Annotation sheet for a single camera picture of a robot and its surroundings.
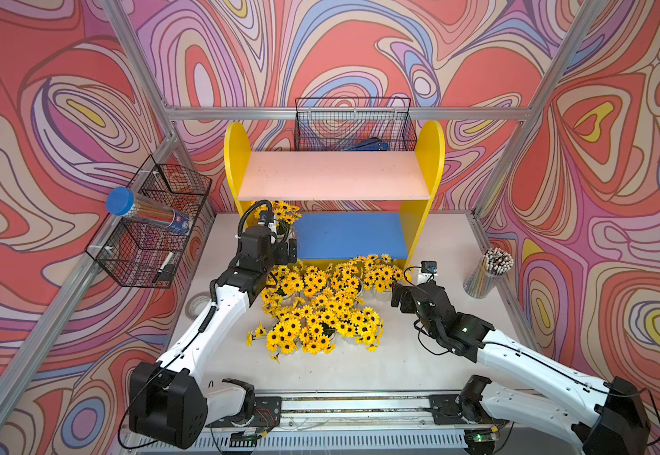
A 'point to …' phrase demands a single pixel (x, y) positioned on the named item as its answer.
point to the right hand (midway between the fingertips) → (408, 291)
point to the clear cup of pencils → (487, 272)
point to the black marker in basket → (162, 267)
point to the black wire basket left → (147, 248)
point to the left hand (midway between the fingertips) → (283, 239)
